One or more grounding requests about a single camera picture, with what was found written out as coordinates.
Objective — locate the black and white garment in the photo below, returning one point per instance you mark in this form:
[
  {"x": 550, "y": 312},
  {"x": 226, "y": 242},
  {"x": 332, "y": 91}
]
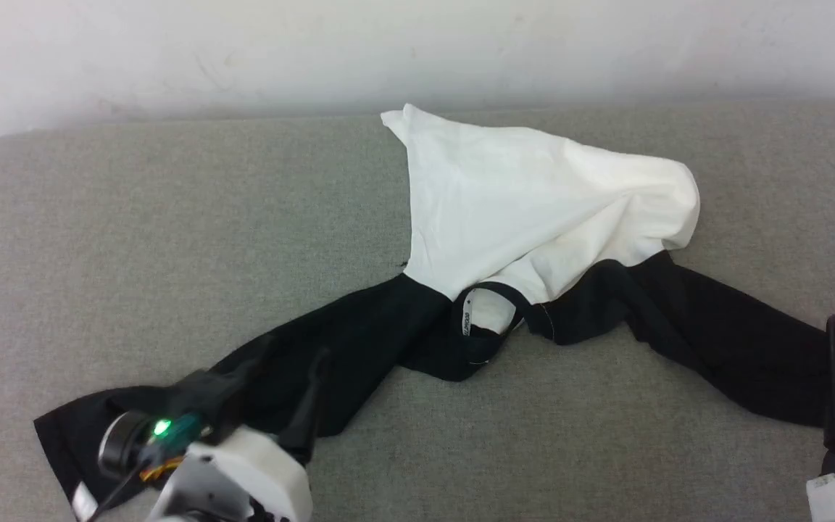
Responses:
[{"x": 533, "y": 210}]

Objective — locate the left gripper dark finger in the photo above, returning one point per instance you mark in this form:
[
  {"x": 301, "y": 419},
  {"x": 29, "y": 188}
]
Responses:
[
  {"x": 218, "y": 395},
  {"x": 307, "y": 420}
]

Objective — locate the grey fabric sofa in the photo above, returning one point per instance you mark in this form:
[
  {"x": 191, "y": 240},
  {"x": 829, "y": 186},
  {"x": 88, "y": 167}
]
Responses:
[{"x": 171, "y": 217}]

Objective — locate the black wrist unit green light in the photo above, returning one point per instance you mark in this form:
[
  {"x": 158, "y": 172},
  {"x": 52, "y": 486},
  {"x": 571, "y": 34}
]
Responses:
[{"x": 127, "y": 442}]

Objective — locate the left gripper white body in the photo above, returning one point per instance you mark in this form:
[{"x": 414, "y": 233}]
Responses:
[{"x": 251, "y": 478}]

